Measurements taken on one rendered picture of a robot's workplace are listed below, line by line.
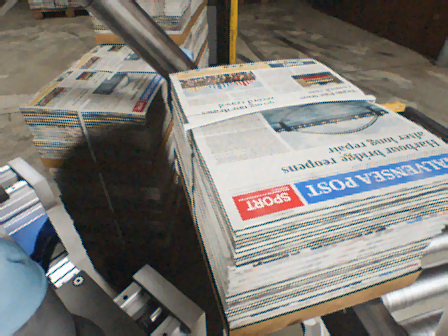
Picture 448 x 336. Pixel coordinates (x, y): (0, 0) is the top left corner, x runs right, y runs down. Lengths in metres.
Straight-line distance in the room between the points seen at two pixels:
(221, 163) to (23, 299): 0.20
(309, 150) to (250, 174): 0.08
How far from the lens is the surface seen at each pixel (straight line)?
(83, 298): 0.50
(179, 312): 0.51
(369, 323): 0.51
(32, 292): 0.28
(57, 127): 1.02
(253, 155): 0.33
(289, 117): 0.43
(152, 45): 0.65
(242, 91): 0.48
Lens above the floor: 1.23
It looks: 39 degrees down
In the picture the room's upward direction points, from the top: straight up
